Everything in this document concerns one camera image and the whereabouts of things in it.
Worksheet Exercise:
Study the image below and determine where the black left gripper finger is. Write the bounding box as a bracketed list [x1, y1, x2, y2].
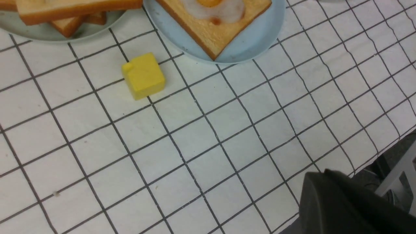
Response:
[282, 169, 415, 234]

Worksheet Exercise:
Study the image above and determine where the toast slice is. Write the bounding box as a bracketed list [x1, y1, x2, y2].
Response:
[158, 0, 272, 60]
[49, 11, 107, 38]
[15, 0, 143, 26]
[0, 0, 18, 12]

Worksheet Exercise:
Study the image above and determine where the fried egg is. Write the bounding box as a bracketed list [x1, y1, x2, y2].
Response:
[180, 0, 245, 23]

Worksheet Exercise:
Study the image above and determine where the white checkered tablecloth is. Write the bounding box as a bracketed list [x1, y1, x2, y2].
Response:
[1, 0, 415, 234]

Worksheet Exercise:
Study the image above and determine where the light blue plate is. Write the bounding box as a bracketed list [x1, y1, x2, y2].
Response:
[143, 0, 286, 65]

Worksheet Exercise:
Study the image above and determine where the yellow cube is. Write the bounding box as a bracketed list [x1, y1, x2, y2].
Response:
[121, 52, 165, 100]

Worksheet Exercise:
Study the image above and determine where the green plate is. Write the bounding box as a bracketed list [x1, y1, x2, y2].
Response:
[0, 11, 126, 43]

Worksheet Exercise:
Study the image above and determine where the grey table frame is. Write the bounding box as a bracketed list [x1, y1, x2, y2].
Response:
[375, 142, 416, 217]

